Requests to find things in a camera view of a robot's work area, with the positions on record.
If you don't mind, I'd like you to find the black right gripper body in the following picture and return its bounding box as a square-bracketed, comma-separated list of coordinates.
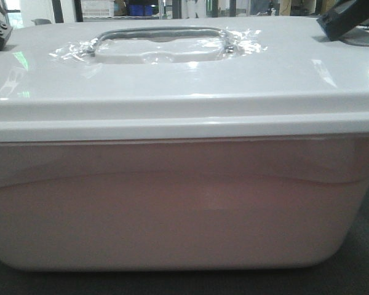
[316, 0, 369, 41]

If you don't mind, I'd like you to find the white bin lid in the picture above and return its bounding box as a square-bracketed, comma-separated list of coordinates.
[0, 17, 369, 143]

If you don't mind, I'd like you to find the white plastic storage bin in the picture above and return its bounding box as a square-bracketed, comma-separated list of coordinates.
[0, 134, 369, 271]

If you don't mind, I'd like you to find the blue background bin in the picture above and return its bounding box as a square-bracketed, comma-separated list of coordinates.
[129, 4, 153, 17]

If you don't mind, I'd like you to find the white perforated crate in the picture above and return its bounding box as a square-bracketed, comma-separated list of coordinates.
[81, 0, 114, 17]

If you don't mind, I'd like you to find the black metal frame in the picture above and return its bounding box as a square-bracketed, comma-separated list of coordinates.
[51, 0, 83, 23]

